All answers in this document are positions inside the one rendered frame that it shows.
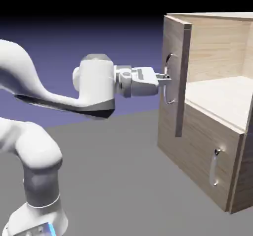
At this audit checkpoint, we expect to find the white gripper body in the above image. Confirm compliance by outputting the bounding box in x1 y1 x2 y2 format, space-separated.
130 66 159 97

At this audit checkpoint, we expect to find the light wood cabinet door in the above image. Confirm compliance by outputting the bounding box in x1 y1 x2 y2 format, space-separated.
158 103 245 213
157 15 193 147

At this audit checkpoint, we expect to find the curved silver door handle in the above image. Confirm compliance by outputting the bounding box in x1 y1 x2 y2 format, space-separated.
209 147 225 187
163 53 178 104

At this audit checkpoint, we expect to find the light wood cabinet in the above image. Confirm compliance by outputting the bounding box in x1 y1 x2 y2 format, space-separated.
157 12 253 214

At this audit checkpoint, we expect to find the light wood closed cabinet door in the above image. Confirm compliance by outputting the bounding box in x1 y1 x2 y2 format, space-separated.
158 103 245 213

